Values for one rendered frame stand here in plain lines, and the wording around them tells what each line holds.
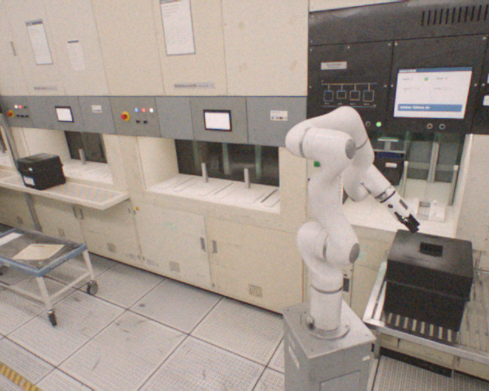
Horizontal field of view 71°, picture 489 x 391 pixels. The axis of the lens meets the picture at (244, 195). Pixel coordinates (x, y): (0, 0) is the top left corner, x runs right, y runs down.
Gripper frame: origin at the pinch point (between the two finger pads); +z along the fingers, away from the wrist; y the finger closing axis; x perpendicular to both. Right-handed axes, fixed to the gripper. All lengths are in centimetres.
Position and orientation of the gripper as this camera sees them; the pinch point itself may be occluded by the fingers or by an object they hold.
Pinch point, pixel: (413, 225)
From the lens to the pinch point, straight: 154.3
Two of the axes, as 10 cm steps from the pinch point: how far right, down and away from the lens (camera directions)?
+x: -5.7, 5.5, 6.1
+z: 6.5, 7.5, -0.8
